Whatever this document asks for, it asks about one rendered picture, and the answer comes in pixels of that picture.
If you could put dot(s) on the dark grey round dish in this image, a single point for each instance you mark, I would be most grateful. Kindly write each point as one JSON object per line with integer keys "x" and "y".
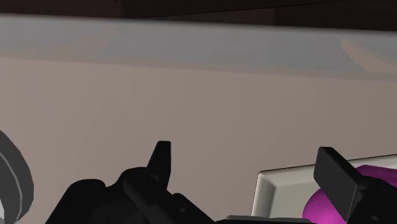
{"x": 15, "y": 183}

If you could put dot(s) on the white square tray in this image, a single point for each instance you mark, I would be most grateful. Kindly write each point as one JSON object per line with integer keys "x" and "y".
{"x": 279, "y": 192}

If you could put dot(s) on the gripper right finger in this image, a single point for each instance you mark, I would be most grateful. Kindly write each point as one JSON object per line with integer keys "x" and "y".
{"x": 341, "y": 183}

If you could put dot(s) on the magenta round object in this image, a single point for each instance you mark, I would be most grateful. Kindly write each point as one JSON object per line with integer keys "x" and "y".
{"x": 319, "y": 204}

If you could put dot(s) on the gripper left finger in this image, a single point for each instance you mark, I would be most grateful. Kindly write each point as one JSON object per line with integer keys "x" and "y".
{"x": 145, "y": 192}

